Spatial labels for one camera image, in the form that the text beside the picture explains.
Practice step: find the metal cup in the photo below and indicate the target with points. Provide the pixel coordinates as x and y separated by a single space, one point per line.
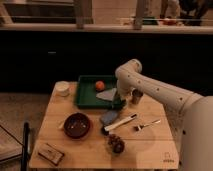
136 96

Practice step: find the orange fruit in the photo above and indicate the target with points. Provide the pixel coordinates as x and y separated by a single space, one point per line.
99 85

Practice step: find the metal fork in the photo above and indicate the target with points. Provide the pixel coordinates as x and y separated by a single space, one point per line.
140 127

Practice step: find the green plastic tray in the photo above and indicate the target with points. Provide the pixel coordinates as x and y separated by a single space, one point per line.
85 97

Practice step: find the dark red bowl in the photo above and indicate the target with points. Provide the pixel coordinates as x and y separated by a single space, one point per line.
77 125

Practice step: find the black chair frame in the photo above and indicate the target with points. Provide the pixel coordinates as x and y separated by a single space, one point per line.
23 155

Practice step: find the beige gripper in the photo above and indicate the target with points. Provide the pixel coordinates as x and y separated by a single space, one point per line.
122 95

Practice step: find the blue sponge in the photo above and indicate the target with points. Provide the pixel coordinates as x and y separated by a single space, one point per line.
109 117

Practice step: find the white handled brush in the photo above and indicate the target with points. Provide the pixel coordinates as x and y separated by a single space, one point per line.
106 129

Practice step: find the small wooden box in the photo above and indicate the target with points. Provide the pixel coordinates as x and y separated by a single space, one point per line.
50 153

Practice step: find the white small bowl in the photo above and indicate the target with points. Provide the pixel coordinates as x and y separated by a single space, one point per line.
62 88

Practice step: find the green pepper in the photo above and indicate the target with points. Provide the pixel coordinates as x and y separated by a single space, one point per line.
116 101

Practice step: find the glass bowl with pinecones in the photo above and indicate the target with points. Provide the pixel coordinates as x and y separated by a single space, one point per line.
115 144

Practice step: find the grey triangular cloth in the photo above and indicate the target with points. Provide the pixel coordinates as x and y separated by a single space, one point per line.
107 95

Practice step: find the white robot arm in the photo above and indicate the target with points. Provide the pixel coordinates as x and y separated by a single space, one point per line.
196 153

